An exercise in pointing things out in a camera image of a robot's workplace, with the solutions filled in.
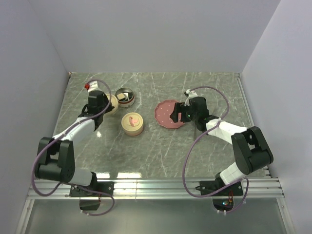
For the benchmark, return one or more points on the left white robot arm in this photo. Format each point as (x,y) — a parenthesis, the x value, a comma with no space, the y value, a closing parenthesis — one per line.
(56,160)

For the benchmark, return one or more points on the metal tongs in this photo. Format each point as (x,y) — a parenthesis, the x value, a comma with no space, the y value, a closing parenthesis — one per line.
(197,133)

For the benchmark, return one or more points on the tan sushi piece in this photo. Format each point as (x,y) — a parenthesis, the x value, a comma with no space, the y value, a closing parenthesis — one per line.
(121,97)

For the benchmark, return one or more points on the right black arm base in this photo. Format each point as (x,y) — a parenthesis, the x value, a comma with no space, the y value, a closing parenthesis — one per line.
(225,201)

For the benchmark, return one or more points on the steel lunch box bowl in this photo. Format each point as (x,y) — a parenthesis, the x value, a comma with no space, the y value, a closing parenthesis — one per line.
(126,103)

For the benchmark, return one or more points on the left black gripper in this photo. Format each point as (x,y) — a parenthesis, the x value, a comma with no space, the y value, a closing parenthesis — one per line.
(109,107)

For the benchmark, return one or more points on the pink scalloped plate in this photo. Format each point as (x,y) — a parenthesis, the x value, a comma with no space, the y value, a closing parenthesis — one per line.
(162,114)

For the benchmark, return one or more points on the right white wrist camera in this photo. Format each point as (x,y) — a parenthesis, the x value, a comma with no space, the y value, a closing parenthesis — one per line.
(190,94)

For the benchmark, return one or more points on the pink lunch box tier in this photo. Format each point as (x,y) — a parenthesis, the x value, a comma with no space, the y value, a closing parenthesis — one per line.
(133,131)

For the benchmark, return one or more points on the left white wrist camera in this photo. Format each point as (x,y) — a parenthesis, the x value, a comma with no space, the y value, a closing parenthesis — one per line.
(92,86)

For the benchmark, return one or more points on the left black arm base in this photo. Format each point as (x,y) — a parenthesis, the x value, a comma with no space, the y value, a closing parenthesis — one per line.
(97,190)

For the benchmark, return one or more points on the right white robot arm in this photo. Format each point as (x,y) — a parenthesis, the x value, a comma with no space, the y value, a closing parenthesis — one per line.
(251,151)

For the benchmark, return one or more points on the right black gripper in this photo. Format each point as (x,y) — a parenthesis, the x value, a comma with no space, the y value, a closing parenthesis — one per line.
(179,107)

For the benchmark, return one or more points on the aluminium mounting rail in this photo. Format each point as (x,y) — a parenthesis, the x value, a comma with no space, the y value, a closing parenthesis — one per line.
(169,188)

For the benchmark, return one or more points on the cream lid with pink handle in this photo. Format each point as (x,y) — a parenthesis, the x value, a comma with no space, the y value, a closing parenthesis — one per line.
(132,119)

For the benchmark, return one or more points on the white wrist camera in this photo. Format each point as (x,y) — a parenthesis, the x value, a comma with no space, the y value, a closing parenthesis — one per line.
(92,86)
(190,94)

